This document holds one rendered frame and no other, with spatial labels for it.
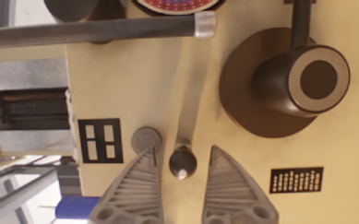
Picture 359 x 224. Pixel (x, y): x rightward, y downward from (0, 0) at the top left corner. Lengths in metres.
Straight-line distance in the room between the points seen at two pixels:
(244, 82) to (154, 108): 0.13
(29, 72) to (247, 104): 1.28
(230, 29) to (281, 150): 0.19
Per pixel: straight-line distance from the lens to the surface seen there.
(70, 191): 1.36
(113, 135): 0.23
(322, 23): 0.30
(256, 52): 0.21
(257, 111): 0.21
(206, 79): 0.20
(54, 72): 1.19
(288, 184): 0.29
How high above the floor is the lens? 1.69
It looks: 2 degrees up
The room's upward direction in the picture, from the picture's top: 92 degrees counter-clockwise
